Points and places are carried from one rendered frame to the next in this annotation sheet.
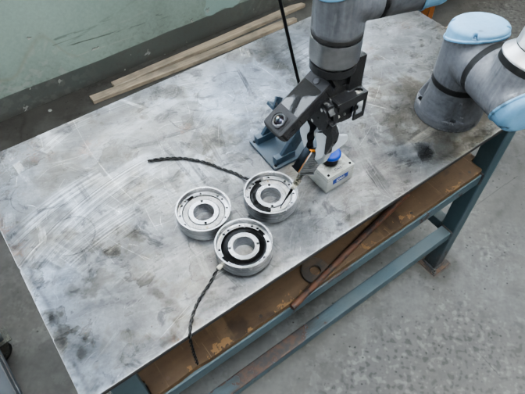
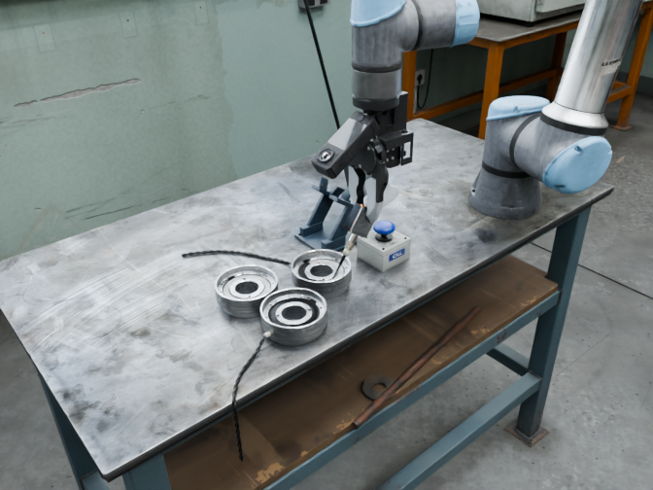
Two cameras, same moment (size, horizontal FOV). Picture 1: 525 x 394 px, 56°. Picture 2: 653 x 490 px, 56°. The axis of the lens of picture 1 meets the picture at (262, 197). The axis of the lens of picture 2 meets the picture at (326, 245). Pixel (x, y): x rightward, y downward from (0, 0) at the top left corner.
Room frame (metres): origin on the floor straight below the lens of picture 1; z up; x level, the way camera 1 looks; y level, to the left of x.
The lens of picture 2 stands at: (-0.30, 0.03, 1.43)
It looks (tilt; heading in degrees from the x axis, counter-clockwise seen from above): 32 degrees down; 357
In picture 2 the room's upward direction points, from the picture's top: 1 degrees counter-clockwise
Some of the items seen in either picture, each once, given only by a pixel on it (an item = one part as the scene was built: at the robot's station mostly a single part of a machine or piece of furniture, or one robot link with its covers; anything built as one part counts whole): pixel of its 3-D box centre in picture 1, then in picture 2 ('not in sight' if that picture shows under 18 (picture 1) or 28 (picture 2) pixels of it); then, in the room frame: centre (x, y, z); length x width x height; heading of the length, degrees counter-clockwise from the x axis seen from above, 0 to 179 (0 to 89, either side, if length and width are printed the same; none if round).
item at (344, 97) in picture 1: (333, 87); (378, 131); (0.61, -0.11, 1.07); 0.09 x 0.08 x 0.12; 123
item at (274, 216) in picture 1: (270, 198); (321, 274); (0.58, -0.02, 0.82); 0.10 x 0.10 x 0.04
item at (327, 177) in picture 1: (330, 166); (386, 246); (0.66, -0.14, 0.82); 0.08 x 0.07 x 0.05; 125
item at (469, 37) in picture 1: (473, 50); (517, 130); (0.85, -0.43, 0.97); 0.13 x 0.12 x 0.14; 18
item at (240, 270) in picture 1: (244, 248); (293, 317); (0.47, 0.03, 0.82); 0.10 x 0.10 x 0.04
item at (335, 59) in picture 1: (333, 44); (374, 81); (0.61, -0.11, 1.15); 0.08 x 0.08 x 0.05
